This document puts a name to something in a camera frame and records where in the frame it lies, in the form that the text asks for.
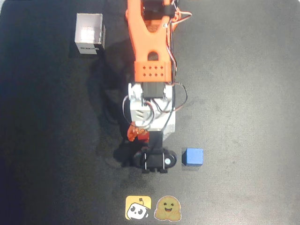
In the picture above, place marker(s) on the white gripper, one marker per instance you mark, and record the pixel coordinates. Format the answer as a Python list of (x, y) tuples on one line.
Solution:
[(138, 134)]

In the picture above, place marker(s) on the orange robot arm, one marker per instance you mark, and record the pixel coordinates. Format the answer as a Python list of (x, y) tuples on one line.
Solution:
[(145, 47)]

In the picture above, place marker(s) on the blue cube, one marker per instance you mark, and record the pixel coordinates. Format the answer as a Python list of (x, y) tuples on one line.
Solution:
[(194, 156)]

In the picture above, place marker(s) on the black webcam on gripper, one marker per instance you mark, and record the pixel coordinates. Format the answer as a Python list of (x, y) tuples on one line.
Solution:
[(154, 160)]

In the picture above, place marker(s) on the yellow robot sticker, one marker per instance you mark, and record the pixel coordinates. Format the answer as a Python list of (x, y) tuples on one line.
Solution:
[(138, 208)]

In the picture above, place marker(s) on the hugging face emoji sticker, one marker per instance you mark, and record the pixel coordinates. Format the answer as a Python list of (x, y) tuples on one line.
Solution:
[(167, 208)]

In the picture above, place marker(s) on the white open cardboard box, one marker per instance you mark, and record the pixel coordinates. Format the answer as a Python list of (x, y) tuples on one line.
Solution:
[(89, 30)]

